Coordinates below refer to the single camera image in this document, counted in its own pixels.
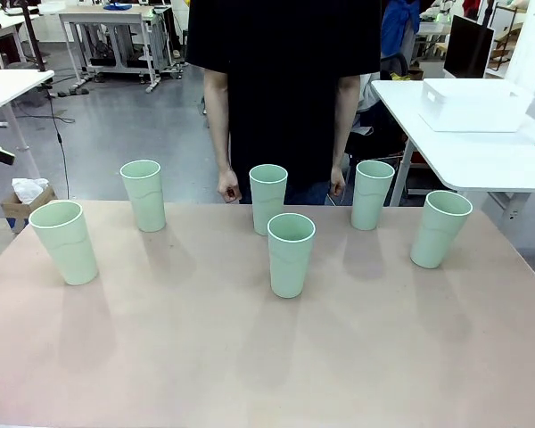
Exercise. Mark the white table with black pole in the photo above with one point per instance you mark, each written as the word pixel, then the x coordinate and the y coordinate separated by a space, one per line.
pixel 4 87

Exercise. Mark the person's left forearm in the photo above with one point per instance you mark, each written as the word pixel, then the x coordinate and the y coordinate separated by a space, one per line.
pixel 344 120

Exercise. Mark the person's left hand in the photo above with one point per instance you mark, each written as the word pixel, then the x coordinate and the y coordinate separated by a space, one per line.
pixel 338 182

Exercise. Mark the wooden shelf rack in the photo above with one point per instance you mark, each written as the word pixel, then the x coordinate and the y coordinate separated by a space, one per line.
pixel 510 31

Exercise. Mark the white background desk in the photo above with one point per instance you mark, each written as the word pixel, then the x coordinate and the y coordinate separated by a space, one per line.
pixel 9 21

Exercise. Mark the pale green plastic cup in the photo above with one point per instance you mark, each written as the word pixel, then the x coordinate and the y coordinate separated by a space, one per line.
pixel 437 241
pixel 64 249
pixel 146 200
pixel 264 203
pixel 369 205
pixel 290 267

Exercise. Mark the person's right hand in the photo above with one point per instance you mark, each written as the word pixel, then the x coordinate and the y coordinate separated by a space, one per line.
pixel 228 187

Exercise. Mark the black computer monitor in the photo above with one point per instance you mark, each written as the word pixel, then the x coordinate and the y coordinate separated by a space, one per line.
pixel 468 46

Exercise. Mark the grey metal frame desk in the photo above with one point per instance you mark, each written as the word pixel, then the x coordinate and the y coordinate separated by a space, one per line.
pixel 107 15

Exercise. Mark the crumpled white paper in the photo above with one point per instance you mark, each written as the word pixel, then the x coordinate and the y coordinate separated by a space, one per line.
pixel 29 187

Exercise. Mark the black vertical pole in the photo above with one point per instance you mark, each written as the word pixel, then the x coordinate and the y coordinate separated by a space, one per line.
pixel 32 35

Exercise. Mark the person's right forearm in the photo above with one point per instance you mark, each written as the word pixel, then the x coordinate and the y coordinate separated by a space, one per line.
pixel 218 120

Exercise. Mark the person in blue jacket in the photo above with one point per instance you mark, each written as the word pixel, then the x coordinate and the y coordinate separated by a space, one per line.
pixel 399 27

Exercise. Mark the black office chair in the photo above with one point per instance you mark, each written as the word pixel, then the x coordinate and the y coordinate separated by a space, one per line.
pixel 394 67

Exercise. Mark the person in black t-shirt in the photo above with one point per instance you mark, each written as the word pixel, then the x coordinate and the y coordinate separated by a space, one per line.
pixel 285 89

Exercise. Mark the white plastic basket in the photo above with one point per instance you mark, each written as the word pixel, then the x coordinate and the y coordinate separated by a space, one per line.
pixel 472 111

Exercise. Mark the brown cardboard box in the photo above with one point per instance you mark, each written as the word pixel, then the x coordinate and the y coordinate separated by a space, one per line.
pixel 13 209

